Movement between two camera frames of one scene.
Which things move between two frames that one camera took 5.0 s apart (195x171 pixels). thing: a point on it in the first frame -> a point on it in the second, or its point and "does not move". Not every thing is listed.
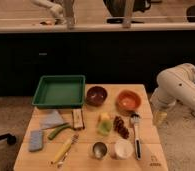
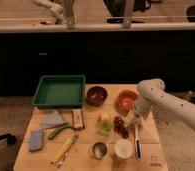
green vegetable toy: x=55 y=131 does not move
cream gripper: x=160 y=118 -> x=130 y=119
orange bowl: x=127 y=101 does not move
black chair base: x=10 y=139 does not move
